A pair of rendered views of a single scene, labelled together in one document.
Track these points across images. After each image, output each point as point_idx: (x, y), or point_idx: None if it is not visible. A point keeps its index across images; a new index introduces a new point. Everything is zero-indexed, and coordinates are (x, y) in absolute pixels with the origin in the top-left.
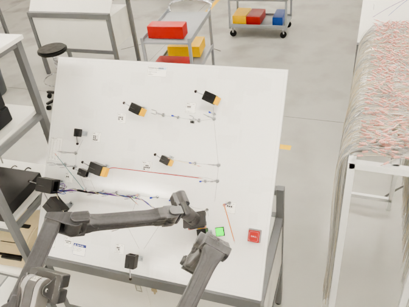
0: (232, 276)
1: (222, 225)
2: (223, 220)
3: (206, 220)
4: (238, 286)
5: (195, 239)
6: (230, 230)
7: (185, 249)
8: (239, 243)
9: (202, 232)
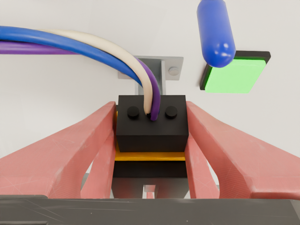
0: (209, 164)
1: (264, 44)
2: (289, 18)
3: (154, 1)
4: (214, 176)
5: (67, 83)
6: (295, 70)
7: (22, 110)
8: (296, 114)
9: (166, 186)
